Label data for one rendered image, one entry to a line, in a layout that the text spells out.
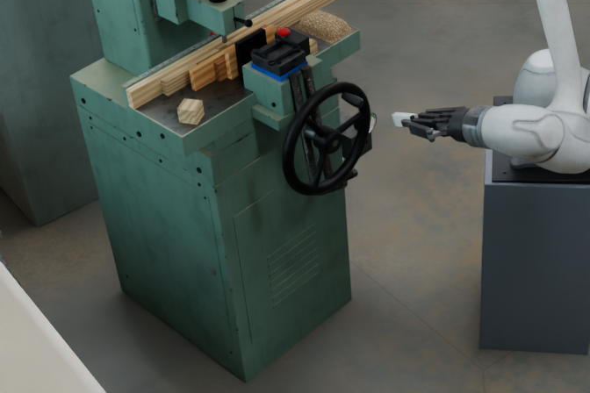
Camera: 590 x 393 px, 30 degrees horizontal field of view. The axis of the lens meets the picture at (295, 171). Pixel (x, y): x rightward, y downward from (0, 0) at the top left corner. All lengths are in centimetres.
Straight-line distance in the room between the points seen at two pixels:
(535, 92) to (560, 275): 55
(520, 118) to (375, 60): 221
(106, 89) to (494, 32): 209
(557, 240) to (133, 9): 123
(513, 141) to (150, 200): 112
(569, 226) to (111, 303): 142
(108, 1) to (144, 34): 14
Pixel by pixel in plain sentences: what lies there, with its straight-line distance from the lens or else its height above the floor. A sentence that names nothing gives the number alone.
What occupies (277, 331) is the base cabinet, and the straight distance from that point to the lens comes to 311.
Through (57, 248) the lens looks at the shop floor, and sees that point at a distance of 369.
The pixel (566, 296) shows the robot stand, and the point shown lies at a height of 22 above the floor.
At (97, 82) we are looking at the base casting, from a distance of 294.
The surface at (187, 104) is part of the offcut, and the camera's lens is 253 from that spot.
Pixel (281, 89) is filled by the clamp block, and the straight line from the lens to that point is 253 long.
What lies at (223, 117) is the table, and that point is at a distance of 257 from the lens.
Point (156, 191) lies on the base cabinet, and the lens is 290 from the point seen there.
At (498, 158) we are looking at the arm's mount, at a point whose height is 61.
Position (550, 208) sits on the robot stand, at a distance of 283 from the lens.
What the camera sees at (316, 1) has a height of 93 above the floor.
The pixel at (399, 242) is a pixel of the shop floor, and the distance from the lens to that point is 351.
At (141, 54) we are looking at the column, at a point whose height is 89.
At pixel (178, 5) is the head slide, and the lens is 270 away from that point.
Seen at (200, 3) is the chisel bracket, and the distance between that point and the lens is 267.
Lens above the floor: 234
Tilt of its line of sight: 38 degrees down
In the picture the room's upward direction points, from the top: 6 degrees counter-clockwise
